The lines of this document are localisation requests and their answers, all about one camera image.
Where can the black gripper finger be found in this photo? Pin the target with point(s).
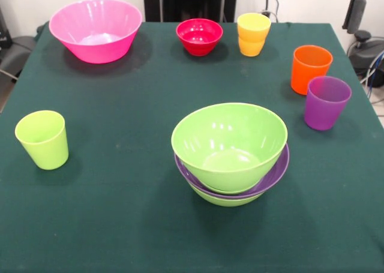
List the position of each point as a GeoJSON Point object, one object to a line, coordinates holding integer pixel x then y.
{"type": "Point", "coordinates": [355, 12]}

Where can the purple plastic bowl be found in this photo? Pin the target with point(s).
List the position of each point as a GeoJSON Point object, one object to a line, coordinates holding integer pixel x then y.
{"type": "Point", "coordinates": [279, 168]}

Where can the large green plastic bowl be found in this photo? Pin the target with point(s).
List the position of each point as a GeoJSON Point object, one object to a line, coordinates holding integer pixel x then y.
{"type": "Point", "coordinates": [229, 141]}

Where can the medium green plastic bowl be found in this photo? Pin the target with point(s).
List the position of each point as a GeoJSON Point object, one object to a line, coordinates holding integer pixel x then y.
{"type": "Point", "coordinates": [228, 201]}

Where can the orange plastic cup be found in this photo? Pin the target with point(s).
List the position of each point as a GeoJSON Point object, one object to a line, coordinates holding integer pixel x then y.
{"type": "Point", "coordinates": [309, 72]}

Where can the purple plastic cup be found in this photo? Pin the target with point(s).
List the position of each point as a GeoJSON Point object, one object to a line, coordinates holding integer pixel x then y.
{"type": "Point", "coordinates": [325, 111]}

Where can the yellow plastic cup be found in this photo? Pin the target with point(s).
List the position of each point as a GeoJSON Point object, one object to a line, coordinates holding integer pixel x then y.
{"type": "Point", "coordinates": [252, 49]}
{"type": "Point", "coordinates": [253, 30]}

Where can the small crimson plastic bowl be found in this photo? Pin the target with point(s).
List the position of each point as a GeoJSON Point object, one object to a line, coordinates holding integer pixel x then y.
{"type": "Point", "coordinates": [199, 42]}

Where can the large pink plastic bowl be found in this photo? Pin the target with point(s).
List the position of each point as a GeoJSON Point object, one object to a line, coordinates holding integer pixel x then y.
{"type": "Point", "coordinates": [96, 48]}

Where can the dark green tablecloth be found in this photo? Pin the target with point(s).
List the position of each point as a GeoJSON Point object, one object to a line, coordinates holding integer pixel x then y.
{"type": "Point", "coordinates": [120, 225]}

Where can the lime green plastic cup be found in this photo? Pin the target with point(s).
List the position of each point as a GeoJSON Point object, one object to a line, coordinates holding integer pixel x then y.
{"type": "Point", "coordinates": [42, 144]}

